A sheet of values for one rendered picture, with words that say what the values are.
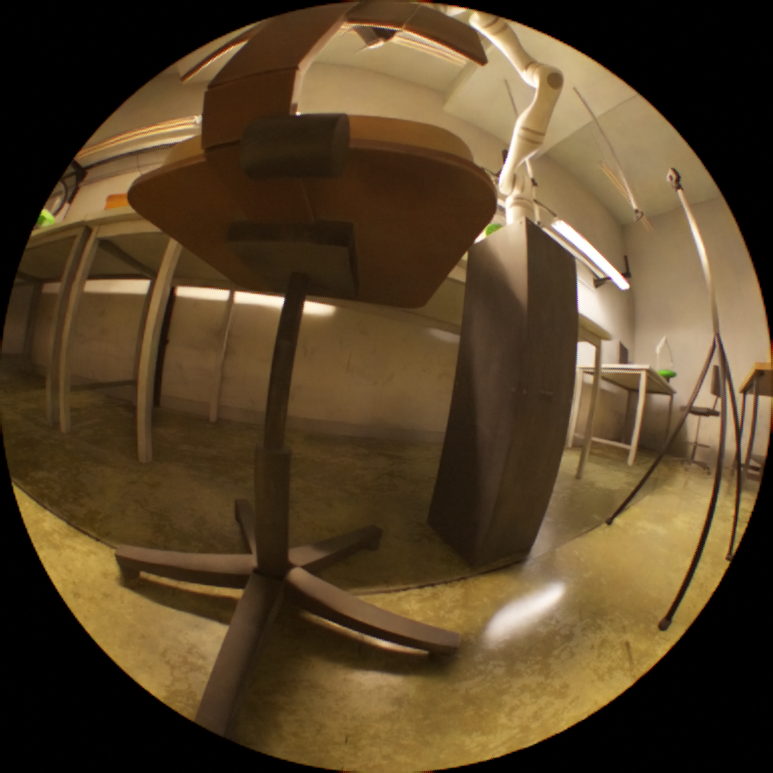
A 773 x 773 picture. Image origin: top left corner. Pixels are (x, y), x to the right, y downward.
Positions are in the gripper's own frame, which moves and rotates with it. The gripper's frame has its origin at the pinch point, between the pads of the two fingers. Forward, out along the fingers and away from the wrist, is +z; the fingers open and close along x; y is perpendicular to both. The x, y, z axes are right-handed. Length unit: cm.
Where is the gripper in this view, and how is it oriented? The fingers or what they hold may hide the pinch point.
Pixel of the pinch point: (346, 44)
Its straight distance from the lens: 56.9
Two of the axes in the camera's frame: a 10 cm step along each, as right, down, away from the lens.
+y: -5.8, -7.1, 4.0
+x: -4.9, -0.9, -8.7
